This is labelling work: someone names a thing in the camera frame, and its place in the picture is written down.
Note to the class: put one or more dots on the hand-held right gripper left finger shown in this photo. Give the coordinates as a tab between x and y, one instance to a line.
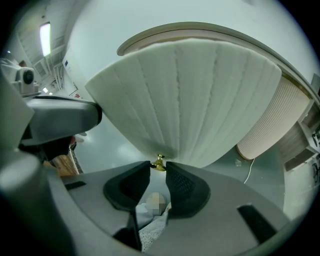
130	186

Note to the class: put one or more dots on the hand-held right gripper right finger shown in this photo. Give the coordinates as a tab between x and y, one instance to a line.
188	191

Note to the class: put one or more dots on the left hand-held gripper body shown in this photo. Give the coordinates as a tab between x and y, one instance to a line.
60	117

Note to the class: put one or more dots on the gold drawer knob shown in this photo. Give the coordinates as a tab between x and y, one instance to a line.
159	163

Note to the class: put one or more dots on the white fluted desk drawer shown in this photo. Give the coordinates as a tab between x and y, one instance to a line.
190	100

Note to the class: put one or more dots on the white desk with ribbed side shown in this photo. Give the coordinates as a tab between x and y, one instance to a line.
275	120

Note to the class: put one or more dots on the small square ceiling light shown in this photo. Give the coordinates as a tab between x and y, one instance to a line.
45	89

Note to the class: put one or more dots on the person's light patterned shirt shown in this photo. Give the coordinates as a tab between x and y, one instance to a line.
152	225

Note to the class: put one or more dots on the brown wooden board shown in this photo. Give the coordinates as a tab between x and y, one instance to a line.
66	165

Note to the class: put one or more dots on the long ceiling light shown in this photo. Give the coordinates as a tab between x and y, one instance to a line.
45	38

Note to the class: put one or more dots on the grey wooden shelf unit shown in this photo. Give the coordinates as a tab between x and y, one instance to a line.
301	140

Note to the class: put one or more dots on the grey fisheye camera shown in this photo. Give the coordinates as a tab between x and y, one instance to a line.
26	77

